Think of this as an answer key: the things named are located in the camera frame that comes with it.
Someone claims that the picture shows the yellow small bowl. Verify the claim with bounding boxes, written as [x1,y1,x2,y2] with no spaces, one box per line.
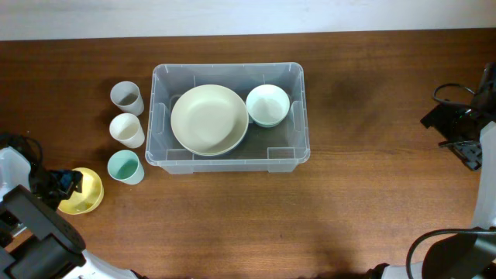
[58,167,105,215]

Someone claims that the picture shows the mint green plastic cup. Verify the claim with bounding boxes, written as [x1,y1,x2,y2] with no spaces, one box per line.
[107,150,145,185]

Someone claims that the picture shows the cream plastic cup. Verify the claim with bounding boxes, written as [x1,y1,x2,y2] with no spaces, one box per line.
[109,113,145,149]

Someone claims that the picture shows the grey plastic cup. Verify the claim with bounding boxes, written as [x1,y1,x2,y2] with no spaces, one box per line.
[110,81,144,116]

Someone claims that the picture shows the large cream bowl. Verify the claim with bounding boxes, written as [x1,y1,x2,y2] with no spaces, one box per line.
[170,84,249,157]

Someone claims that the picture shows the mint green small bowl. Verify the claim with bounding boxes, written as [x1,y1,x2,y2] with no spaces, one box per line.
[253,119,282,128]

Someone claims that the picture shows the white small bowl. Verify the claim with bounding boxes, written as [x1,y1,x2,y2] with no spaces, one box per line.
[246,84,291,122]

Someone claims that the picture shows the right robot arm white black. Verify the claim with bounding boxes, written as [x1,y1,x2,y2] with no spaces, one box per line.
[365,63,495,279]

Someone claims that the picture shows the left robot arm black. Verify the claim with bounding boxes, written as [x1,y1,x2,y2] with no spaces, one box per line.
[1,147,142,279]

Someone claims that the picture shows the clear plastic storage container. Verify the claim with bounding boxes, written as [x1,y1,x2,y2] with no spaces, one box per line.
[145,62,311,174]

